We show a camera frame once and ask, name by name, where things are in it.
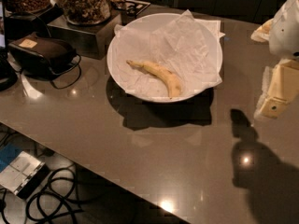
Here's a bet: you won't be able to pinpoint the black device at left edge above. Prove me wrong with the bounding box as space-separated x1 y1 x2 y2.
0 0 18 91

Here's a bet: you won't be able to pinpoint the black cables on floor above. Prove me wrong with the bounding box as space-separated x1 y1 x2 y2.
0 131 104 224

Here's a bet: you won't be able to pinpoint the white paper liner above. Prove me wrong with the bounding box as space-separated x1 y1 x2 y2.
112 9 226 99

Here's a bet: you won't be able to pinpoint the white bowl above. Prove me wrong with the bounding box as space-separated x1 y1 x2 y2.
107 12 224 104

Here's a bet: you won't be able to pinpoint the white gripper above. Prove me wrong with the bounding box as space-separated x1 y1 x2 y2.
250 0 299 119

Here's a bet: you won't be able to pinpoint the black pouch with label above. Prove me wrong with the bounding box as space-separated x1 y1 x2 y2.
8 33 77 79

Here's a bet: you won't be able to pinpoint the blue object on floor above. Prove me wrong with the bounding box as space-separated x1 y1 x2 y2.
0 144 21 173

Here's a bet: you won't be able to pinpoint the yellow banana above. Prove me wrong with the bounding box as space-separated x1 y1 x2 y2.
126 60 182 99

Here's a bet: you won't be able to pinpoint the glass jar of granola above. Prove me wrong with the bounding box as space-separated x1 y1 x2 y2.
58 0 111 25

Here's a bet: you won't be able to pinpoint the dark metal jar stand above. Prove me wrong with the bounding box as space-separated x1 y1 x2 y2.
48 10 121 60

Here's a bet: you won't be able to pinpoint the black cable on table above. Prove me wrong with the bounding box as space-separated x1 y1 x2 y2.
18 11 82 91

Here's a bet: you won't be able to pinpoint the white box on floor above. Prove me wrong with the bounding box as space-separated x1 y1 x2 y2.
0 151 50 199

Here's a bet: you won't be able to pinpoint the dark stand under left jar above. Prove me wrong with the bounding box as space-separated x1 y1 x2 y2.
5 6 63 40

